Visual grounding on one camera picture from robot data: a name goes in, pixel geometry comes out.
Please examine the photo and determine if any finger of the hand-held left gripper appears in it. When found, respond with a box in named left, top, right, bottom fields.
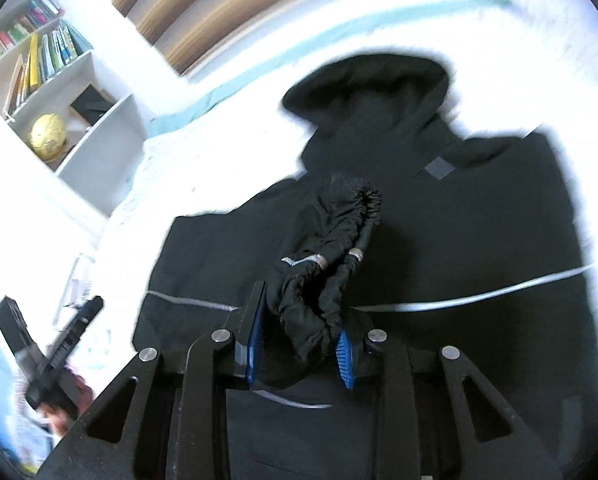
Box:
left=39, top=295, right=104, bottom=376
left=0, top=297, right=42, bottom=373

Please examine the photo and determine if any white bookshelf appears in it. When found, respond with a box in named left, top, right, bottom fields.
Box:
left=0, top=0, right=152, bottom=218

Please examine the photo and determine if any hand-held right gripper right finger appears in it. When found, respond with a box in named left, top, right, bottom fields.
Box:
left=329, top=309, right=565, bottom=480

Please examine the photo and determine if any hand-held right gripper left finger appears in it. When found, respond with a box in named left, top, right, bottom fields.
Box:
left=36, top=280, right=280, bottom=480

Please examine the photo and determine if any black box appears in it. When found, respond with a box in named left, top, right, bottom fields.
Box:
left=69, top=85, right=116, bottom=128

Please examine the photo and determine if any yellow globe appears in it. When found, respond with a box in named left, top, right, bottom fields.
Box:
left=29, top=113, right=70, bottom=153

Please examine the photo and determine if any brown striped window blind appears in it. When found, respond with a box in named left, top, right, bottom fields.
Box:
left=74, top=0, right=535, bottom=76

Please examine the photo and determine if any teal bed sheet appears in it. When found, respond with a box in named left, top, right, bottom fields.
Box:
left=146, top=0, right=515, bottom=133

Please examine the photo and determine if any black hooded jacket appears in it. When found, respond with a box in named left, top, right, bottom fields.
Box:
left=131, top=52, right=597, bottom=480

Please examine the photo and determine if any person's left hand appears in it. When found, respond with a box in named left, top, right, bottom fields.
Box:
left=39, top=367, right=97, bottom=441

